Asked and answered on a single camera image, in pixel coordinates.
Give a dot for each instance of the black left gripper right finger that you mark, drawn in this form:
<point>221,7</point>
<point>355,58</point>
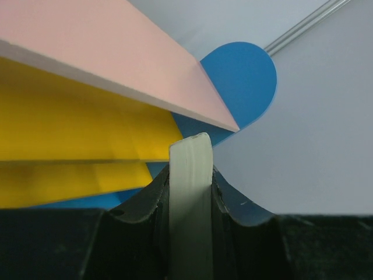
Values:
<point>250,242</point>

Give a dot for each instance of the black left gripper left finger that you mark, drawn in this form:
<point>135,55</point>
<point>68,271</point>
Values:
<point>129,241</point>

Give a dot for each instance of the colourful blue-framed bookshelf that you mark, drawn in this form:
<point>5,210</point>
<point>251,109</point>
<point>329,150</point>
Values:
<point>93,94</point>

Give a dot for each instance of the dark Tale of Two Cities book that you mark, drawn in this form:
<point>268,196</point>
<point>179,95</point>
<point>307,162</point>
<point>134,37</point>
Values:
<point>190,208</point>

